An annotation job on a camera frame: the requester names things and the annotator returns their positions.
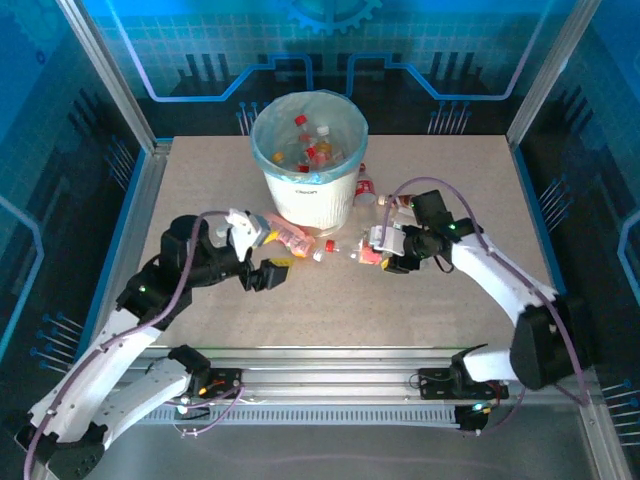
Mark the pink plastic bottle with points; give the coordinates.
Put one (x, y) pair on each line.
(295, 240)

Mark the clear bottle pale red label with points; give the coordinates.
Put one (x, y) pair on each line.
(367, 256)

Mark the clear bottle gold cap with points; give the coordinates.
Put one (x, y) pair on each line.
(278, 157)

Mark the clear bottle white cap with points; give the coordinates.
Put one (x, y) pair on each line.
(323, 131)

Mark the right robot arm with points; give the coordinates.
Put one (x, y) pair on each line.
(500, 280)

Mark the white plastic waste bin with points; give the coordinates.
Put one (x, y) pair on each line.
(310, 205)

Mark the green bin liner bag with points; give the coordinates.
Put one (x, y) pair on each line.
(272, 125)

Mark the brown coffee bottle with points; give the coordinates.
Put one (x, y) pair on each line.
(395, 201)

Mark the blue table side trim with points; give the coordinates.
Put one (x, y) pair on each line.
(135, 190)
(533, 200)

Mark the aluminium mounting beam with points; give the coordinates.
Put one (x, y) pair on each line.
(325, 365)

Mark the black electronics box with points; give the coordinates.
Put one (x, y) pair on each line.
(472, 420)

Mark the grey metal shelf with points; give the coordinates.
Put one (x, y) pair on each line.
(350, 455)

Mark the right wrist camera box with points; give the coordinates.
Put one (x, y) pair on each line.
(390, 237)

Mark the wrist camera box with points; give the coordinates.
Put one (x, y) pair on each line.
(390, 237)
(240, 235)

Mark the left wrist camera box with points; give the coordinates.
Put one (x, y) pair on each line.
(240, 235)

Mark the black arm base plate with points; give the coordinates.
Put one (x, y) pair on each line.
(435, 382)
(225, 380)

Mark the aluminium frame post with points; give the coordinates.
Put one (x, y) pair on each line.
(107, 75)
(555, 75)

